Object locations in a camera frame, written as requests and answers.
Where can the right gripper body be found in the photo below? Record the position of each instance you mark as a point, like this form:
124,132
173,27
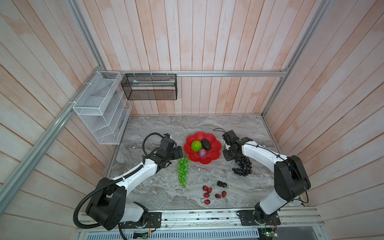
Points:
228,154

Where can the green bumpy round fruit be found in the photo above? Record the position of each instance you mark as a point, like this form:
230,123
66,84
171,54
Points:
196,146

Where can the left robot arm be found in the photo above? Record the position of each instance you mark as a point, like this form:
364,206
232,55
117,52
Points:
106,206

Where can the green circuit board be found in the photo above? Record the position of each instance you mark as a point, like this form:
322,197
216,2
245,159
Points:
143,236

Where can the purple fig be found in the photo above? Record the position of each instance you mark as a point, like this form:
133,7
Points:
202,153

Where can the dark avocado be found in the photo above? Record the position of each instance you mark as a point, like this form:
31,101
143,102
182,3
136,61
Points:
206,144

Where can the red flower-shaped fruit bowl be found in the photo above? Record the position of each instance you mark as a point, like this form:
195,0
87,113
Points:
213,155

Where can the white slotted cable duct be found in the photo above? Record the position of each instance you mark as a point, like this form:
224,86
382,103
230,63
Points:
218,234

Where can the black wire mesh basket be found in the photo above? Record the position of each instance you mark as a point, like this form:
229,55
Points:
150,87

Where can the green grape bunch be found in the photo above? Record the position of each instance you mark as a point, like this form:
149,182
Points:
183,170

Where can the white wire mesh shelf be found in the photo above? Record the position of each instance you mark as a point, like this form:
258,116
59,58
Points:
103,108

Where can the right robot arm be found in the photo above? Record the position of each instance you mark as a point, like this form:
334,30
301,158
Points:
290,176

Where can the black grape bunch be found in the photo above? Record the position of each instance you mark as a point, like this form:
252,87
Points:
244,166

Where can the red cherry pair upper left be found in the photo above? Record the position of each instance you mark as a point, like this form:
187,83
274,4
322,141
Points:
208,189

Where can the dark blackberry pair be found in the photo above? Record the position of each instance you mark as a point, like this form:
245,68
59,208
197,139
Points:
222,184

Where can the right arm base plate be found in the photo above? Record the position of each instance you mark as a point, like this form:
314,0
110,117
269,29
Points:
258,218

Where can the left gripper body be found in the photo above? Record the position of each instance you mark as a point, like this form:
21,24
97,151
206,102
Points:
175,154

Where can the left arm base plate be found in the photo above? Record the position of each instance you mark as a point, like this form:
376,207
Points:
148,220

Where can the red cherry right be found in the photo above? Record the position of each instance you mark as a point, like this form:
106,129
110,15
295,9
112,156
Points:
224,194

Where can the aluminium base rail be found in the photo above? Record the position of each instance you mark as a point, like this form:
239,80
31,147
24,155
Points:
288,216

